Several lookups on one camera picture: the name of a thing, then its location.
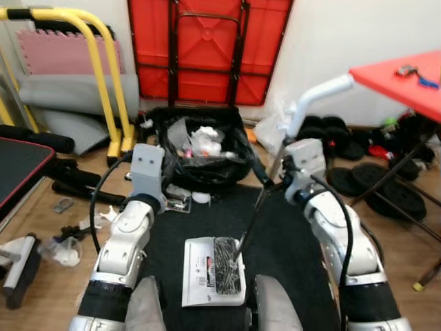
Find red folded table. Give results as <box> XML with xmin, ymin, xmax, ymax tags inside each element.
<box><xmin>127</xmin><ymin>0</ymin><xmax>294</xmax><ymax>108</ymax></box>

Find black exercise bench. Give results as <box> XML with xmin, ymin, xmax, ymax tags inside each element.
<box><xmin>0</xmin><ymin>124</ymin><xmax>125</xmax><ymax>221</ymax></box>

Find black bag pile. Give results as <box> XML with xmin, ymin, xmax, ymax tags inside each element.
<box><xmin>358</xmin><ymin>114</ymin><xmax>441</xmax><ymax>170</ymax></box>

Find pink foam mat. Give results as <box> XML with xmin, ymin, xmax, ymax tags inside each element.
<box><xmin>17</xmin><ymin>29</ymin><xmax>121</xmax><ymax>77</ymax></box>

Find black trash bag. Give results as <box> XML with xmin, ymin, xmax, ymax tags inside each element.
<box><xmin>147</xmin><ymin>105</ymin><xmax>259</xmax><ymax>194</ymax></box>

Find crumpled white paper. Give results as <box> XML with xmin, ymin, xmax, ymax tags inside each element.
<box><xmin>189</xmin><ymin>126</ymin><xmax>223</xmax><ymax>156</ymax></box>

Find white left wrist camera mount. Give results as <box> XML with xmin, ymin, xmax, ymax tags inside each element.
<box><xmin>130</xmin><ymin>143</ymin><xmax>167</xmax><ymax>202</ymax></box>

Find dark metal table leg frame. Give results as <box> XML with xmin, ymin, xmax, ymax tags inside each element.
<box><xmin>350</xmin><ymin>121</ymin><xmax>441</xmax><ymax>290</ymax></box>

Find black dumbbell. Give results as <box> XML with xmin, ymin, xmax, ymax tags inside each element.
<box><xmin>298</xmin><ymin>116</ymin><xmax>325</xmax><ymax>142</ymax></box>
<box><xmin>320</xmin><ymin>117</ymin><xmax>352</xmax><ymax>166</ymax></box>

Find clear bag with white part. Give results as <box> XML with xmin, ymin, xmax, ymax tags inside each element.
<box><xmin>40</xmin><ymin>234</ymin><xmax>82</xmax><ymax>268</ymax></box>

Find flat clear screw packet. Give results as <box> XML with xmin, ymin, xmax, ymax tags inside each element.
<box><xmin>165</xmin><ymin>193</ymin><xmax>192</xmax><ymax>213</ymax></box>

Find grey foam mat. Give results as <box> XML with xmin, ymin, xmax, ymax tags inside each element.
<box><xmin>17</xmin><ymin>72</ymin><xmax>142</xmax><ymax>156</ymax></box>

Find yellow metal frame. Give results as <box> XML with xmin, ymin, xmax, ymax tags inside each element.
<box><xmin>0</xmin><ymin>7</ymin><xmax>137</xmax><ymax>158</ymax></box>

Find silver right robot leg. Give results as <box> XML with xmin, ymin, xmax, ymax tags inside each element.
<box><xmin>255</xmin><ymin>274</ymin><xmax>304</xmax><ymax>331</ymax></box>

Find red cloth item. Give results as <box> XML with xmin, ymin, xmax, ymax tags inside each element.
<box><xmin>369</xmin><ymin>143</ymin><xmax>393</xmax><ymax>161</ymax></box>

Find black weight plate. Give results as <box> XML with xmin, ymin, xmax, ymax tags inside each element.
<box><xmin>325</xmin><ymin>165</ymin><xmax>366</xmax><ymax>197</ymax></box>
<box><xmin>351</xmin><ymin>162</ymin><xmax>393</xmax><ymax>190</ymax></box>
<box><xmin>365</xmin><ymin>178</ymin><xmax>428</xmax><ymax>221</ymax></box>

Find white plastic bag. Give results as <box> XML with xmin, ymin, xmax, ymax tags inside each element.
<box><xmin>254</xmin><ymin>103</ymin><xmax>297</xmax><ymax>156</ymax></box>

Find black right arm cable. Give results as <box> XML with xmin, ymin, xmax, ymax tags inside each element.
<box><xmin>293</xmin><ymin>169</ymin><xmax>356</xmax><ymax>325</ymax></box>

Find grey metal bracket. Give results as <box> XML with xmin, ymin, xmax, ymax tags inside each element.
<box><xmin>52</xmin><ymin>199</ymin><xmax>75</xmax><ymax>213</ymax></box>

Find silver left robot leg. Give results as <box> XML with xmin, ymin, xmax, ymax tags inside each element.
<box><xmin>124</xmin><ymin>276</ymin><xmax>166</xmax><ymax>331</ymax></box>

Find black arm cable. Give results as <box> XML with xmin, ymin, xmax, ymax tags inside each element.
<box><xmin>293</xmin><ymin>169</ymin><xmax>356</xmax><ymax>325</ymax></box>
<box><xmin>88</xmin><ymin>152</ymin><xmax>135</xmax><ymax>256</ymax></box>

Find silver robot leg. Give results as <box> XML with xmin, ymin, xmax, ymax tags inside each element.
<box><xmin>255</xmin><ymin>274</ymin><xmax>304</xmax><ymax>331</ymax></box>
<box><xmin>124</xmin><ymin>276</ymin><xmax>166</xmax><ymax>331</ymax></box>

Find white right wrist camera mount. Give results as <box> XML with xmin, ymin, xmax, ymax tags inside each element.
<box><xmin>284</xmin><ymin>138</ymin><xmax>327</xmax><ymax>201</ymax></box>

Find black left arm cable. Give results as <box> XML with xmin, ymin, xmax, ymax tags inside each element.
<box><xmin>88</xmin><ymin>152</ymin><xmax>135</xmax><ymax>256</ymax></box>

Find red table top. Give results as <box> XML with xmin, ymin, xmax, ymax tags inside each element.
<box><xmin>348</xmin><ymin>50</ymin><xmax>441</xmax><ymax>123</ymax></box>

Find grey tool with blue cord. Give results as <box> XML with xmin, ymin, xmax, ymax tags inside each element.
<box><xmin>395</xmin><ymin>63</ymin><xmax>440</xmax><ymax>90</ymax></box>

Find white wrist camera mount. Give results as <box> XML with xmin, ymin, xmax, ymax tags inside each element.
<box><xmin>130</xmin><ymin>143</ymin><xmax>167</xmax><ymax>202</ymax></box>
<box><xmin>284</xmin><ymin>138</ymin><xmax>327</xmax><ymax>201</ymax></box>

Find small black plastic parts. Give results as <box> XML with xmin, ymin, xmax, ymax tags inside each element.
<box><xmin>55</xmin><ymin>224</ymin><xmax>87</xmax><ymax>243</ymax></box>

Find black floor mat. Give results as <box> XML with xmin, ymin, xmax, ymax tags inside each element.
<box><xmin>134</xmin><ymin>183</ymin><xmax>345</xmax><ymax>331</ymax></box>

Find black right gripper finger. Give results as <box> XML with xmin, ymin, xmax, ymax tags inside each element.
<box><xmin>249</xmin><ymin>157</ymin><xmax>275</xmax><ymax>190</ymax></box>

